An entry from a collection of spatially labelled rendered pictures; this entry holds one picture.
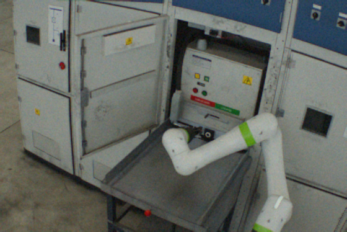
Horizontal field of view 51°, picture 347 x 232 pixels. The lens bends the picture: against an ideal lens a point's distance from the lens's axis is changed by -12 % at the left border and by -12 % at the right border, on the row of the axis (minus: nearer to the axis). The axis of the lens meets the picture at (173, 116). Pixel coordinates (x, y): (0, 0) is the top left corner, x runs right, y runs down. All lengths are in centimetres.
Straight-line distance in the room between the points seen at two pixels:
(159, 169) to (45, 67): 129
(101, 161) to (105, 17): 113
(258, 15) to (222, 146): 70
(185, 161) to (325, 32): 95
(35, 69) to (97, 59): 114
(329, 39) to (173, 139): 93
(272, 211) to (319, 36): 89
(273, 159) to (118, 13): 126
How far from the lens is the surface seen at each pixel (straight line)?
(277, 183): 196
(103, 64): 214
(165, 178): 219
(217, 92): 238
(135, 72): 231
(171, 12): 230
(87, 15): 263
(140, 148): 234
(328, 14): 200
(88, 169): 323
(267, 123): 185
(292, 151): 233
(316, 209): 253
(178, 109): 242
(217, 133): 249
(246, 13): 210
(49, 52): 297
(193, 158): 190
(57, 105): 312
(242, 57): 236
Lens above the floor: 224
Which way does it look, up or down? 31 degrees down
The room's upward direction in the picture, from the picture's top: 6 degrees clockwise
